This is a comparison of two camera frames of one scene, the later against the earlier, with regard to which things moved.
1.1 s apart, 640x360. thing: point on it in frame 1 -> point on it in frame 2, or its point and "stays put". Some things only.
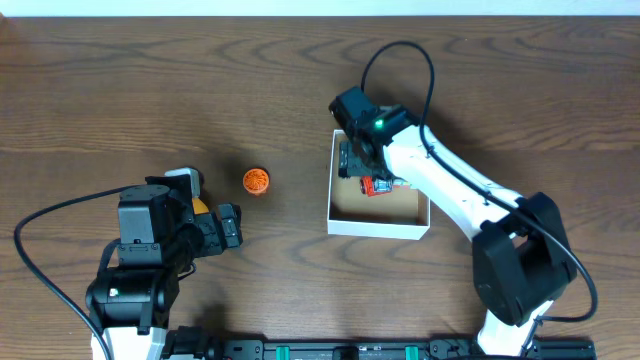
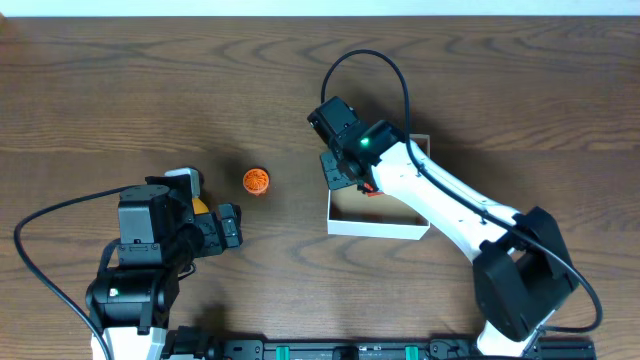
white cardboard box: [401, 214] stays put
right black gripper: [357, 163] -> [335, 170]
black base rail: [186, 343] stays put
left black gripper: [215, 232] stays put
